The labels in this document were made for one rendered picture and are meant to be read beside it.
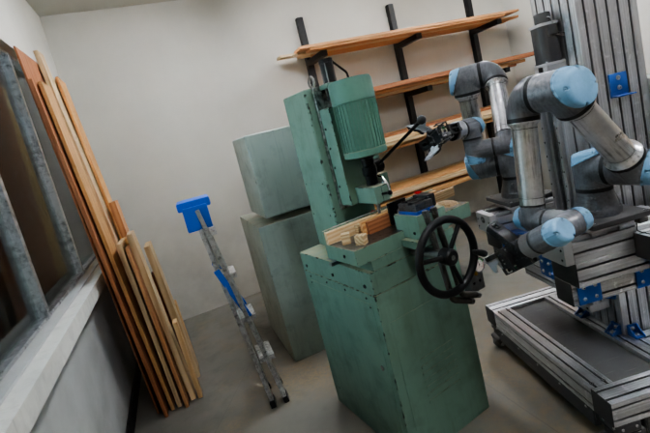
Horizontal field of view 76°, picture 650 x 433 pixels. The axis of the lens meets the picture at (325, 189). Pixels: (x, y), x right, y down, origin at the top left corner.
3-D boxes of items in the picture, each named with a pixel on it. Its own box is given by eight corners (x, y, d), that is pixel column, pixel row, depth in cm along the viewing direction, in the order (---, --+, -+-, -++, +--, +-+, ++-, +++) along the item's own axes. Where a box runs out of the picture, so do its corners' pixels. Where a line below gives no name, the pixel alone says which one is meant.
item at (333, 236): (329, 245, 161) (326, 233, 161) (326, 245, 163) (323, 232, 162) (438, 200, 190) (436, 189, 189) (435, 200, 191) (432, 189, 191)
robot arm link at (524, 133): (490, 83, 132) (508, 233, 137) (520, 75, 122) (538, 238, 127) (517, 80, 137) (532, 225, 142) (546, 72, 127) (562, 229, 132)
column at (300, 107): (342, 250, 184) (302, 89, 174) (318, 245, 204) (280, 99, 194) (381, 234, 195) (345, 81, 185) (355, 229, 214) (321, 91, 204)
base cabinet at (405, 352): (415, 468, 160) (373, 298, 150) (337, 400, 210) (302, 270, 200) (490, 407, 181) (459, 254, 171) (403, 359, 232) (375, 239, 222)
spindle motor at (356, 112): (361, 159, 157) (341, 77, 152) (337, 161, 172) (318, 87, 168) (397, 149, 165) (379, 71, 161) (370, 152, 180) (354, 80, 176)
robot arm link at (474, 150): (494, 161, 168) (489, 134, 167) (466, 166, 173) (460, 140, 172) (495, 158, 175) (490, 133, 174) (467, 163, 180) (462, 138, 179)
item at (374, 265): (373, 272, 150) (370, 261, 150) (342, 262, 169) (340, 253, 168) (450, 235, 169) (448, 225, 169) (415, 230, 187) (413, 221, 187)
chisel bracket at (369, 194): (378, 208, 165) (373, 187, 164) (358, 206, 178) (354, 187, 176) (392, 202, 169) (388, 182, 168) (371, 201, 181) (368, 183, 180)
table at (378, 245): (372, 273, 139) (369, 255, 138) (327, 258, 165) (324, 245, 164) (490, 216, 167) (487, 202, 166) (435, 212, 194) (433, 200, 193)
